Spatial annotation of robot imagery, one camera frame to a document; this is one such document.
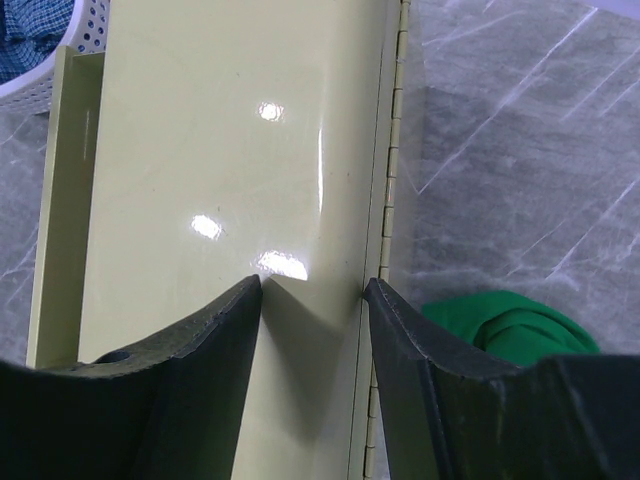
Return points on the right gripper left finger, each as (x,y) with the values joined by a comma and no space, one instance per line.
(166,407)

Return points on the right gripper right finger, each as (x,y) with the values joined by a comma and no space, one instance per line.
(452,411)

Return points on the olive green tool chest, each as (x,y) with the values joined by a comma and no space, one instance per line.
(216,140)

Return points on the green cloth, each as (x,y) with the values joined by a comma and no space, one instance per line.
(510,326)

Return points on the white plastic basket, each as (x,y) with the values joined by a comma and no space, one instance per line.
(86,33)

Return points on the blue cloth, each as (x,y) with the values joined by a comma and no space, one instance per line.
(30,32)

